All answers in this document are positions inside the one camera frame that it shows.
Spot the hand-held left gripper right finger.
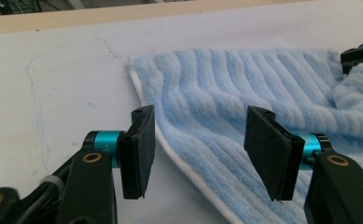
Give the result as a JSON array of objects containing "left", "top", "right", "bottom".
[{"left": 244, "top": 105, "right": 331, "bottom": 203}]

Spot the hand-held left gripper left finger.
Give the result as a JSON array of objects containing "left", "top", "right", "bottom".
[{"left": 83, "top": 105, "right": 156, "bottom": 200}]

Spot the light blue striped towel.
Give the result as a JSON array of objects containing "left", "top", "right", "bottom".
[{"left": 124, "top": 48, "right": 363, "bottom": 224}]

